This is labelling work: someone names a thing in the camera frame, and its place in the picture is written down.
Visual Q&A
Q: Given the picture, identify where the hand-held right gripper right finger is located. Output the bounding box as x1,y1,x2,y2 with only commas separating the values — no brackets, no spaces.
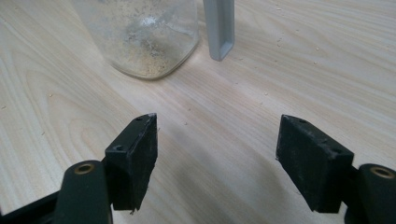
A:
275,114,355,215

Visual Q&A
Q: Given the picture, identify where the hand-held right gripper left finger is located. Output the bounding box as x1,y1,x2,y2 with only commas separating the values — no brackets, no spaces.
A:
104,112,159,215

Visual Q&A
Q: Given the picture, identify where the clear jar with grey lid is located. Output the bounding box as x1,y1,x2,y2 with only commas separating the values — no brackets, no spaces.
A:
69,0,236,80

